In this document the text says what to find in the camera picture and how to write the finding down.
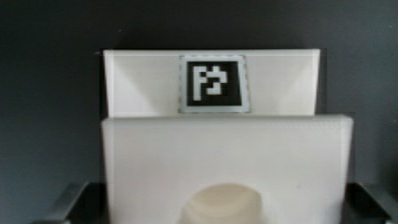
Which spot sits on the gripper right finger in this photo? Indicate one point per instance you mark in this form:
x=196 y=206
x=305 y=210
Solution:
x=376 y=204

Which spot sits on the white lamp base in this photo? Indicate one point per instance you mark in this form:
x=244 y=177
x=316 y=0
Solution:
x=225 y=155

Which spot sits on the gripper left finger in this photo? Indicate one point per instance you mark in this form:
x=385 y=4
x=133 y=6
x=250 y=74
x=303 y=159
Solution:
x=61 y=209

